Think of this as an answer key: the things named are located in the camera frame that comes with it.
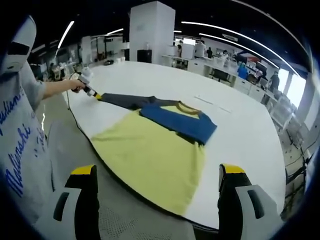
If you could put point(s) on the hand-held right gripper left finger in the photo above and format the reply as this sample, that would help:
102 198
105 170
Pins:
86 205

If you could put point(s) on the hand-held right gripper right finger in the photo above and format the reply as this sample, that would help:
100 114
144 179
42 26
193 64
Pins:
230 200

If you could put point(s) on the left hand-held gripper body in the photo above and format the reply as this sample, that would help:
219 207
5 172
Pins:
86 73

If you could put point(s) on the yellow blue brown garment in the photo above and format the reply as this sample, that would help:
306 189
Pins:
155 155

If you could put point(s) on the person's left hand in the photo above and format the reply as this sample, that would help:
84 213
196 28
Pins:
76 86

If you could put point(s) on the small dark object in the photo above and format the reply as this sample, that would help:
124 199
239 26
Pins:
109 62

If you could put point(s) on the black box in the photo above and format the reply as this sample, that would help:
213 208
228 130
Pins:
144 56

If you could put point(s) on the white chest device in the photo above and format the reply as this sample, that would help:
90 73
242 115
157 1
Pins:
21 47

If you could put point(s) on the black metal stand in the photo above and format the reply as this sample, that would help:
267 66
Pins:
298 170

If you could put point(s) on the white square pillar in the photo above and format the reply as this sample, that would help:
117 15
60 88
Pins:
152 30

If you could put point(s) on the white cart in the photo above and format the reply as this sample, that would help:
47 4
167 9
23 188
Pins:
285 112

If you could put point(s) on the row of white cabinets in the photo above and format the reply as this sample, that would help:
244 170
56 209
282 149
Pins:
225 77

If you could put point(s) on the blue container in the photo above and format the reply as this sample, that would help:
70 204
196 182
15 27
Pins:
242 71

